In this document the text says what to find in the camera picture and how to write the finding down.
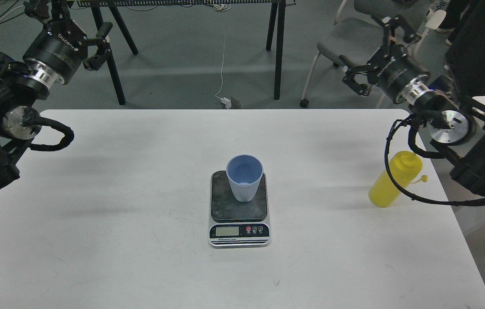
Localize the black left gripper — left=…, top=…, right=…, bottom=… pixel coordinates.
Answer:
left=23, top=0, right=113, bottom=85

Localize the white charger cable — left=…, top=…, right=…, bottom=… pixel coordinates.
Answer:
left=214, top=34, right=232, bottom=109

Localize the grey office chair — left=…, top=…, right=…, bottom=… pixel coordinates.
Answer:
left=300, top=0, right=450, bottom=111

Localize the blue plastic cup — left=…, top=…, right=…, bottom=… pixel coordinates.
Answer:
left=225, top=154, right=264, bottom=202

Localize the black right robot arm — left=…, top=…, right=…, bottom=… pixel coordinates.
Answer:
left=339, top=15, right=485, bottom=207

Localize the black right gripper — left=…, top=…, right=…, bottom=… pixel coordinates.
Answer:
left=339, top=15, right=431, bottom=104

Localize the black-legged background table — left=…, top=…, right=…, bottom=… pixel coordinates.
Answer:
left=68, top=0, right=296, bottom=100

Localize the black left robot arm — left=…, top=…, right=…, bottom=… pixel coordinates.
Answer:
left=0, top=0, right=113, bottom=190

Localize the yellow squeeze bottle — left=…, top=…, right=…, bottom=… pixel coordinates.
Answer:
left=368, top=151, right=428, bottom=208

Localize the digital kitchen scale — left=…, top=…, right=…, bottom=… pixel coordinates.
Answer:
left=209, top=170, right=271, bottom=248

